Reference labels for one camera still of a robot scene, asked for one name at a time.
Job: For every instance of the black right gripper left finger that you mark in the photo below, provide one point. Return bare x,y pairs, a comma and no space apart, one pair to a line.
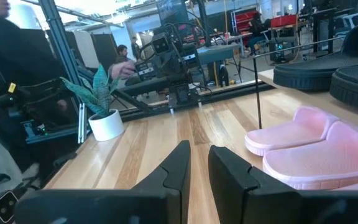
166,202

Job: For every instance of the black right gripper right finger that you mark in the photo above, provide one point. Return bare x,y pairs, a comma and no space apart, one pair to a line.
238,193

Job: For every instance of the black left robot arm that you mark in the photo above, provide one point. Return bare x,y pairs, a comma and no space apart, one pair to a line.
179,93

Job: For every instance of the wooden shelf with black legs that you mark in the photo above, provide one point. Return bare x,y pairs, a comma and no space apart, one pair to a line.
286,99

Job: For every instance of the person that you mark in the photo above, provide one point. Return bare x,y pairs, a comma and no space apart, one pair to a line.
17,46
258,29
135,46
122,51

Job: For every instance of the dark grey desk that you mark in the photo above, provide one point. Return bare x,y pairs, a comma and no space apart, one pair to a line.
219,53

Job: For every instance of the person's hand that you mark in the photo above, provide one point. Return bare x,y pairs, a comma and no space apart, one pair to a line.
123,70

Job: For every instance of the black room divider panel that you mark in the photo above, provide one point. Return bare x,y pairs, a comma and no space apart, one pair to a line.
106,51

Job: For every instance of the red storage shelving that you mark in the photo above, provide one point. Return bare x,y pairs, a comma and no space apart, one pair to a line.
244,21

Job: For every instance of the beige room divider panel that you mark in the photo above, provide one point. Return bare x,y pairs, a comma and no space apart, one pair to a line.
85,46

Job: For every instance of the green plant in white pot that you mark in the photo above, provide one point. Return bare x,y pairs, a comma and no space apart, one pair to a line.
107,126

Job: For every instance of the red storage box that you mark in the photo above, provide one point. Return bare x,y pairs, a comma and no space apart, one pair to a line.
283,20

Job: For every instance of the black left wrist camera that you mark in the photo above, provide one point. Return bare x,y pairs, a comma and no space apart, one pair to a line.
161,45

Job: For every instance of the black aluminium table frame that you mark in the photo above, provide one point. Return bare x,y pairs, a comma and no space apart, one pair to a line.
228,93

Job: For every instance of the grey aluminium upright post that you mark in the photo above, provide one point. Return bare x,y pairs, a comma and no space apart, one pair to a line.
59,40

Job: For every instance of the black table-level camera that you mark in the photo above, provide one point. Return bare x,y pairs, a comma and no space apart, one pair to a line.
5,207

